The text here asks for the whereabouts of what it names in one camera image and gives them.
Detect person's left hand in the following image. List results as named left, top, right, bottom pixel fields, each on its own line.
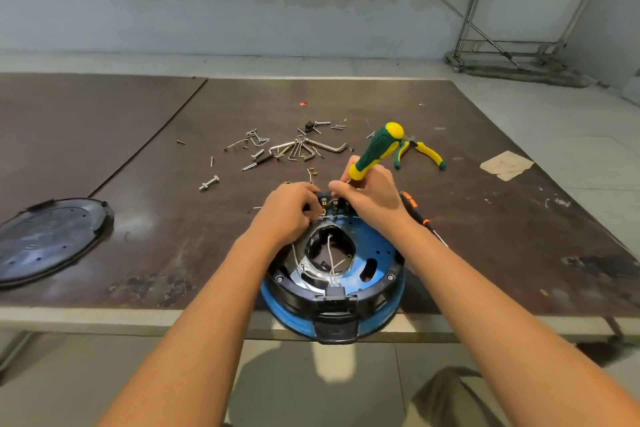
left=248, top=182, right=326, bottom=245

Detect person's right hand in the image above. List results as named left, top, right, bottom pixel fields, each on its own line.
left=328, top=155, right=417, bottom=243

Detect green yellow screwdriver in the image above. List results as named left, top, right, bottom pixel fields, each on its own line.
left=347, top=122, right=405, bottom=183

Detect blue black cooker base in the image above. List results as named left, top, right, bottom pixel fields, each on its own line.
left=259, top=191, right=406, bottom=345

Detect person's left forearm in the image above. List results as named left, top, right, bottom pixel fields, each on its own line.
left=97, top=229, right=301, bottom=427

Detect person's right forearm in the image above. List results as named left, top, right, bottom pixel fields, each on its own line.
left=384, top=216, right=640, bottom=427

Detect pile of metal hex keys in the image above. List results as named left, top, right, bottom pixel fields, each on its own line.
left=269, top=137, right=349, bottom=162

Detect small black metal screwdriver bit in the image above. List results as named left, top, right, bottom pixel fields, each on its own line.
left=241, top=153, right=277, bottom=172

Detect orange black screwdriver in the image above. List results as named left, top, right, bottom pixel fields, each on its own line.
left=399, top=191, right=450, bottom=248

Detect yellow green pliers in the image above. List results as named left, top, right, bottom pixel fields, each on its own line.
left=393, top=138, right=446, bottom=171

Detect scattered small metal screws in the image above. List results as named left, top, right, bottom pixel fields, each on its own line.
left=175, top=117, right=377, bottom=178

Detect torn paper piece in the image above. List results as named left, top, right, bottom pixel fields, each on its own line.
left=479, top=150, right=535, bottom=182

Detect black round cover plate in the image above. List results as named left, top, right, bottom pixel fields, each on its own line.
left=0, top=198, right=115, bottom=290

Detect white wires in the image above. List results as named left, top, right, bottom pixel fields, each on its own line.
left=291, top=235, right=354, bottom=276

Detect metal rack frame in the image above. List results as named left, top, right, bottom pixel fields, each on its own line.
left=436, top=0, right=626, bottom=88

